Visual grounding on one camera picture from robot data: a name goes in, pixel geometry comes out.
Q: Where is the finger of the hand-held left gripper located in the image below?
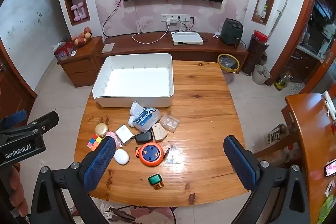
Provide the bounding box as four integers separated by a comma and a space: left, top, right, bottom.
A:
0, 109, 27, 130
16, 111, 59, 136

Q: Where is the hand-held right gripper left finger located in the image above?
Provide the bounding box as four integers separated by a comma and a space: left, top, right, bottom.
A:
30, 136, 116, 224

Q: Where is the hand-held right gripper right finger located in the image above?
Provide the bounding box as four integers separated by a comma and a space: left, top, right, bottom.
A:
223, 135, 311, 224

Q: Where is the colourful puzzle cube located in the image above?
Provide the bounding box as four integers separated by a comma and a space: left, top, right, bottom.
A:
87, 135, 103, 151

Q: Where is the round gold tin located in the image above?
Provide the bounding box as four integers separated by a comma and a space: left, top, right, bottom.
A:
95, 122, 109, 137

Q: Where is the white paper card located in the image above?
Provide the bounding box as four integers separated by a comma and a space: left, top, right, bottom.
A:
115, 124, 136, 146

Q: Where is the black case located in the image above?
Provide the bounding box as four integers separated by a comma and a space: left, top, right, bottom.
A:
134, 132, 153, 145

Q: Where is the orange round reel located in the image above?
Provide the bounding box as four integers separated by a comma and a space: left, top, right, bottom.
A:
135, 143, 164, 167

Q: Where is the white bottle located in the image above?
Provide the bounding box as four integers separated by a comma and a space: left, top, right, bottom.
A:
128, 101, 145, 127

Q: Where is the clear plastic box blue label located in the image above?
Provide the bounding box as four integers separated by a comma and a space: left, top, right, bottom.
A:
133, 106, 161, 133

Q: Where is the beige case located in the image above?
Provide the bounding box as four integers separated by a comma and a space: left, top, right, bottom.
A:
152, 123, 168, 142

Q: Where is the small clear plastic box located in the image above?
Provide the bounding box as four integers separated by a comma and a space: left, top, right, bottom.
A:
159, 113, 180, 133

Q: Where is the white plastic tray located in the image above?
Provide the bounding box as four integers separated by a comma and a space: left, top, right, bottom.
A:
92, 53, 175, 108

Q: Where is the person's left hand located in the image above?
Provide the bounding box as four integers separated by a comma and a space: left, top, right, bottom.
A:
9, 168, 29, 217

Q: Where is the wooden chair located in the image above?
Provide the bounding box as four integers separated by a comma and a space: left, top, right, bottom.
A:
254, 105, 300, 161

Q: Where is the printed cardboard box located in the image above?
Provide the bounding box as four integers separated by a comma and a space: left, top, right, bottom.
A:
265, 124, 286, 146

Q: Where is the wooden side cabinet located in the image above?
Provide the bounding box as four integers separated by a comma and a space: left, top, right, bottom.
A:
57, 35, 104, 88

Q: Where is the red tissue box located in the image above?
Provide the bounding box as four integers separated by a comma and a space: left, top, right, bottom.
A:
53, 41, 76, 61

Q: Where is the pink patterned rug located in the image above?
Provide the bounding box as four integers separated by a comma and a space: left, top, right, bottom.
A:
110, 206, 184, 224

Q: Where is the white bucket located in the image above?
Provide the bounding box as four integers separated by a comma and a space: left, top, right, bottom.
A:
252, 64, 271, 85

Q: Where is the oil bottle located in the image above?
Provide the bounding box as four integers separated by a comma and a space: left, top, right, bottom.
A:
274, 72, 291, 91

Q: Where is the mobile phone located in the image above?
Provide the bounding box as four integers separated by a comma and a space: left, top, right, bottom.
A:
324, 158, 336, 177

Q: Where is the bowl of peaches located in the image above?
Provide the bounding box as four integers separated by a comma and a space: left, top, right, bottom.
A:
71, 27, 93, 45

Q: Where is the yellow-rimmed trash bin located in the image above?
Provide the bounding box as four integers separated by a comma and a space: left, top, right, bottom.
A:
217, 53, 240, 84

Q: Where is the tall dark vase red lid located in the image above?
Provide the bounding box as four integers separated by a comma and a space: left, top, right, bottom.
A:
241, 30, 269, 75

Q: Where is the long wooden television stand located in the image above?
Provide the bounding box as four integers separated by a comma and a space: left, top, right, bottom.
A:
96, 32, 249, 69

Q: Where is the black air fryer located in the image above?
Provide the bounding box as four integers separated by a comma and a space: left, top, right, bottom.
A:
220, 18, 244, 46

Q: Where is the white set-top box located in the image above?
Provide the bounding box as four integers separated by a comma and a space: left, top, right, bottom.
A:
171, 31, 204, 45

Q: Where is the long sheathed sword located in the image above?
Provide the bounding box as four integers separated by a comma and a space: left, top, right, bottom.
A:
268, 0, 288, 38

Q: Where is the white cable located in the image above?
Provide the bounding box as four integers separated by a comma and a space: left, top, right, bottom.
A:
132, 23, 171, 45

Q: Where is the black cable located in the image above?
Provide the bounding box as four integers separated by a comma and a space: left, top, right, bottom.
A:
102, 0, 124, 38

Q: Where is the white wall socket strip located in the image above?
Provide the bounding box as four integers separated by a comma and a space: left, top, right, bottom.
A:
161, 13, 190, 22

